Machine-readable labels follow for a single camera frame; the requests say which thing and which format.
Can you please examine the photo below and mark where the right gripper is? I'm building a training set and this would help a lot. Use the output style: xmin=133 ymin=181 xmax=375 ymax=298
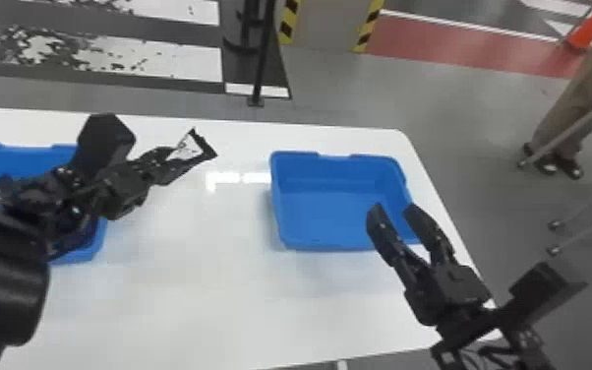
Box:
xmin=366 ymin=202 xmax=493 ymax=327

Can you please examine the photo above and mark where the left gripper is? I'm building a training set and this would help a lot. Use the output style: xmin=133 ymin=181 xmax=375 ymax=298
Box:
xmin=93 ymin=143 xmax=219 ymax=221

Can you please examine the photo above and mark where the blue tray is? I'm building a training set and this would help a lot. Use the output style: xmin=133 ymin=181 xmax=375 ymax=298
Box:
xmin=268 ymin=150 xmax=422 ymax=253
xmin=0 ymin=141 xmax=109 ymax=265

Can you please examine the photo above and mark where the person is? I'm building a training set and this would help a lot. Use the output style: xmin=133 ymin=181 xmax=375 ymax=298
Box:
xmin=521 ymin=18 xmax=592 ymax=181

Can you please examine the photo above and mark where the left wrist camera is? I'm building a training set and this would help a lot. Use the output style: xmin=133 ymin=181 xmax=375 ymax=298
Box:
xmin=75 ymin=112 xmax=138 ymax=180

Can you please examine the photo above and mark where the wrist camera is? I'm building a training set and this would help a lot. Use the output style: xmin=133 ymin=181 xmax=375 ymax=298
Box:
xmin=506 ymin=261 xmax=589 ymax=331
xmin=75 ymin=112 xmax=138 ymax=180

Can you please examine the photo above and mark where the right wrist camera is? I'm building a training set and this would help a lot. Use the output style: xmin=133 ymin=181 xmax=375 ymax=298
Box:
xmin=506 ymin=261 xmax=589 ymax=331

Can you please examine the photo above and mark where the yellow black striped post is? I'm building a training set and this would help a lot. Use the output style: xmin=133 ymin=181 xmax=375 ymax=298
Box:
xmin=276 ymin=0 xmax=386 ymax=54

